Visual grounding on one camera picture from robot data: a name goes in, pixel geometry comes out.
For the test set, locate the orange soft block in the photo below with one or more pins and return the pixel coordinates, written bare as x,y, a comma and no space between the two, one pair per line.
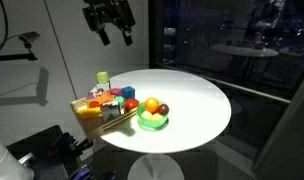
106,98

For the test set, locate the white zebra print cube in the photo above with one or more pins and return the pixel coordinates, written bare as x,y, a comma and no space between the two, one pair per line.
110,111

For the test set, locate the black spring clamp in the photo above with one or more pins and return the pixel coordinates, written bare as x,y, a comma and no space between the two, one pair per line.
82,145

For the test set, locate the purple clamp with orange lever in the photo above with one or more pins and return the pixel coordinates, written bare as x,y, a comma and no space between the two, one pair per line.
58,143

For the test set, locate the purple spring clamp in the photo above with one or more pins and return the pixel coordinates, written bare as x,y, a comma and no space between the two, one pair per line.
81,173

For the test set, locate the orange block with red circle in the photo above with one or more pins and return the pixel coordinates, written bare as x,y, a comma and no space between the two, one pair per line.
93,103

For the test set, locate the green plastic bowl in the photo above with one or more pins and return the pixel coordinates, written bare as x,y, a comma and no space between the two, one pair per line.
153,124

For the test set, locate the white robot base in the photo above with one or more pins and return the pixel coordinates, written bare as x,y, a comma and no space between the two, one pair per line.
7,163

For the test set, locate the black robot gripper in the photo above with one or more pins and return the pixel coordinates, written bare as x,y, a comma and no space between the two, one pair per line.
108,13

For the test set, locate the pale yellow toy ball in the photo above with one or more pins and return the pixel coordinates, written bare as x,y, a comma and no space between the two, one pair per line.
146,115
157,117

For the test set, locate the blue embossed block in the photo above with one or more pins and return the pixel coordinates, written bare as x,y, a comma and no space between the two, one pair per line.
128,92

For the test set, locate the yellow toy banana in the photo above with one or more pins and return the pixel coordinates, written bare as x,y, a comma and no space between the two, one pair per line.
88,113

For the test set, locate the metal window rail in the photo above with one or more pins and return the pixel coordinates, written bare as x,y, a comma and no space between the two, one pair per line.
232,85

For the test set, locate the teal block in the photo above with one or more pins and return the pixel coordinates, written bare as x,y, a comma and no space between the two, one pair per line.
119,100

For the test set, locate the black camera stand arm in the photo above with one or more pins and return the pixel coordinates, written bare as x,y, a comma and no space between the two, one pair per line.
12,57

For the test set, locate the red toy tomato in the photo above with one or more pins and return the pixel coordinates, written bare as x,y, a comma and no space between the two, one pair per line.
130,104

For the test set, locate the orange toy fruit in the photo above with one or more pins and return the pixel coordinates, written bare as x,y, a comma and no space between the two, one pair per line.
152,104

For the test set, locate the grey camera on stand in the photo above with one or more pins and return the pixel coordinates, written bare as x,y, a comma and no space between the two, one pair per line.
29,36

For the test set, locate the dark red toy plum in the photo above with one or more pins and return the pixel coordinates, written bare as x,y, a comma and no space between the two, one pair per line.
163,109

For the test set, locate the white table pedestal base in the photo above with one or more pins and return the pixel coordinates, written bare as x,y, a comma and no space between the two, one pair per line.
155,168

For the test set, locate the light green embossed block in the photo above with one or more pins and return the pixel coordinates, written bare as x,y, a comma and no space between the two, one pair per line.
103,77

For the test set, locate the wooden tray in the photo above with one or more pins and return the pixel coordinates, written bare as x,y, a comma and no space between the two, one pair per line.
93,128

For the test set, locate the black pegboard platform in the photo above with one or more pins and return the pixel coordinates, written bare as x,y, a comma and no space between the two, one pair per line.
45,166

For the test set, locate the magenta block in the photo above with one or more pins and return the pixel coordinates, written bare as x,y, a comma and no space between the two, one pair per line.
116,91

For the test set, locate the purple block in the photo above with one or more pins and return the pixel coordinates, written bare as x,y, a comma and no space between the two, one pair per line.
90,96

